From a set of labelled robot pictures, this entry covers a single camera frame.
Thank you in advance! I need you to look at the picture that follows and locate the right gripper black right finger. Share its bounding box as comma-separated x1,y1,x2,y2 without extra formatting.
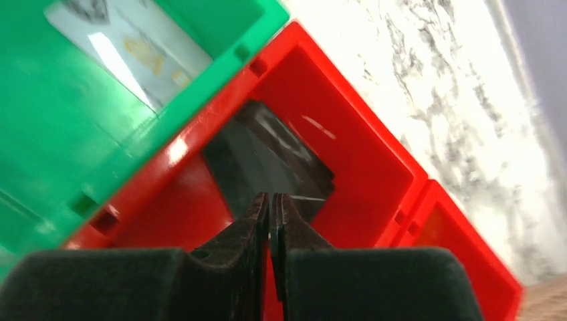
270,193,483,320

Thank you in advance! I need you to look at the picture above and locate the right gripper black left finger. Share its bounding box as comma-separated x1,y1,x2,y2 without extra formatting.
1,193,269,320

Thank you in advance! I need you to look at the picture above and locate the black card in red bin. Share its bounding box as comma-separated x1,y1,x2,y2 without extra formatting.
203,101,334,223

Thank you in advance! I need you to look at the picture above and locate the silver card in green bin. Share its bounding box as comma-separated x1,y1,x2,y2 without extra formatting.
45,0,213,112

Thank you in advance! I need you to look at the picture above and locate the black card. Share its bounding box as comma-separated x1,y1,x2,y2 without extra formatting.
290,195,326,203
203,101,334,223

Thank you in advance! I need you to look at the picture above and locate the green plastic bin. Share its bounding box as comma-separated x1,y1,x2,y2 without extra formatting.
1,1,290,277

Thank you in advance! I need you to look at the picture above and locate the peach desk organizer rack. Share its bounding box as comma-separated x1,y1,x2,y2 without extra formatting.
516,274,566,321

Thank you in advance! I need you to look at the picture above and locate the red double plastic bin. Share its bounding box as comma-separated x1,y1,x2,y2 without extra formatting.
65,21,523,320

